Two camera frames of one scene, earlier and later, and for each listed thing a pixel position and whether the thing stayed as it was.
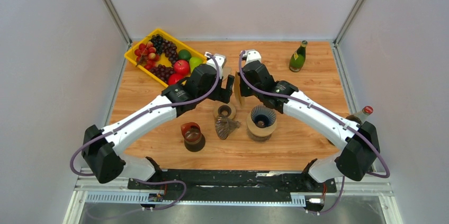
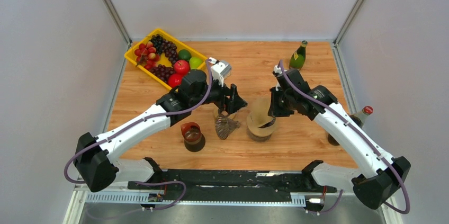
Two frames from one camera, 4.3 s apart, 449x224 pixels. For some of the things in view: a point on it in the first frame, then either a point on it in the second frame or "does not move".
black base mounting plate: (235, 185) does not move
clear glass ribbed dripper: (224, 126) does not move
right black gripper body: (246, 90) -> (286, 99)
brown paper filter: (237, 88) -> (259, 115)
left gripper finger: (230, 83) -> (235, 101)
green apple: (194, 61) does not move
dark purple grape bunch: (161, 45) does not move
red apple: (181, 67) does not move
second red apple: (173, 78) does not move
